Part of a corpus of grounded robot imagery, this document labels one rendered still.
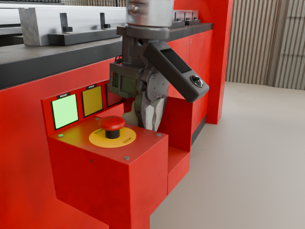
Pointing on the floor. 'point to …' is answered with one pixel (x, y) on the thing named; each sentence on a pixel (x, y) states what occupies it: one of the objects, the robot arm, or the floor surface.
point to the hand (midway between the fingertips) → (150, 139)
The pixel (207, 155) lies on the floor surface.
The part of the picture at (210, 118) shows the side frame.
